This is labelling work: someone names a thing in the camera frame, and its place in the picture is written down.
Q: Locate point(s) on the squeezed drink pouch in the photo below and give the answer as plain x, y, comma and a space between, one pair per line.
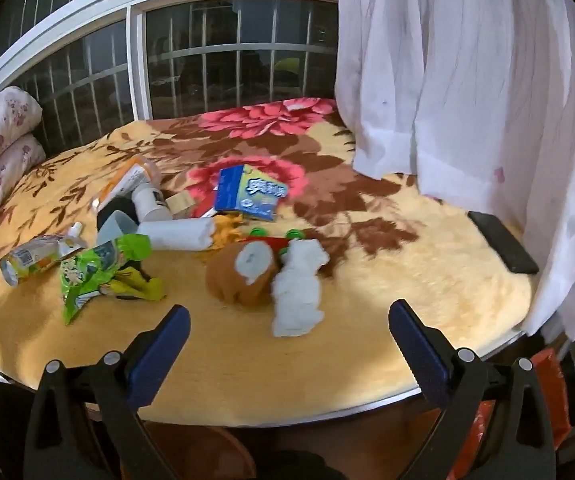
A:
34, 255

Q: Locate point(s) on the floral plush blanket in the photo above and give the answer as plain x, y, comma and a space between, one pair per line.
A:
367, 320

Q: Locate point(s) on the red and white tube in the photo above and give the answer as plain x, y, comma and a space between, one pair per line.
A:
208, 212

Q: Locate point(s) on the blue cardboard box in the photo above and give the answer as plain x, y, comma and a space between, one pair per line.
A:
247, 192

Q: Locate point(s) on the white tissue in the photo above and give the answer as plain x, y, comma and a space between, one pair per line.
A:
295, 295

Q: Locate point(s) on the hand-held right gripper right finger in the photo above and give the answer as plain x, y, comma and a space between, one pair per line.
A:
420, 355

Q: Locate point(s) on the small cardboard box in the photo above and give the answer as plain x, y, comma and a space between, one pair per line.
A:
181, 204

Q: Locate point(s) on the red and green plastic toy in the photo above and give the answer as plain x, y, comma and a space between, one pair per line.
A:
282, 242

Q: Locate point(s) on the black phone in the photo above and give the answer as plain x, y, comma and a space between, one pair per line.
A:
505, 242

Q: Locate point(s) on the translucent grey cup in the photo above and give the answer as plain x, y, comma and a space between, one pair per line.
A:
114, 230

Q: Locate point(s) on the black round object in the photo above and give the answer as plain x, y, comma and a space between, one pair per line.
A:
120, 208

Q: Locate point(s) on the white barred window frame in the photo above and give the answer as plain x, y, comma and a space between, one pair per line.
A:
136, 60

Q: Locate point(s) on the brown plush toy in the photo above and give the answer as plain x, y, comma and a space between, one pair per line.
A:
232, 280

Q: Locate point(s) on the white plastic wrapper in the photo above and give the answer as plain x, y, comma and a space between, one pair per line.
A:
177, 235

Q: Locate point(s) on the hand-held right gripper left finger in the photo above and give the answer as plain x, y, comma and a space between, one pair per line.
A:
165, 355

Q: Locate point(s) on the orange and white tube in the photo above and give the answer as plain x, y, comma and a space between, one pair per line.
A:
130, 177

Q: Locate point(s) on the white curtain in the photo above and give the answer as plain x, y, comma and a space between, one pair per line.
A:
467, 85

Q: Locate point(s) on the orange green toy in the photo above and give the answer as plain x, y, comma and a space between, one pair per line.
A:
227, 227

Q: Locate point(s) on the green snack bag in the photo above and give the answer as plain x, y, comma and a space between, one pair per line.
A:
94, 270

